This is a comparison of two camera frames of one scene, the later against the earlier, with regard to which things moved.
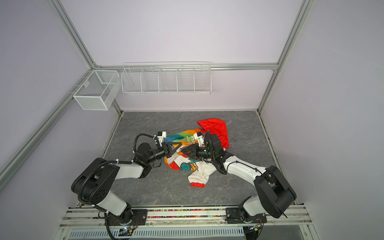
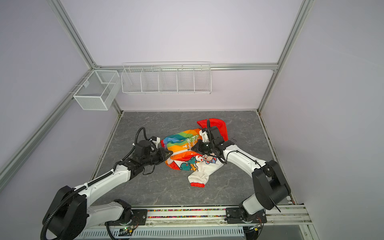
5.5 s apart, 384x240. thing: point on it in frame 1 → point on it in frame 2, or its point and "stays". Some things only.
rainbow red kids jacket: x=180 y=161 stays
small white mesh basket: x=100 y=89 stays
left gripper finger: x=172 y=151 → x=166 y=154
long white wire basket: x=167 y=78 stays
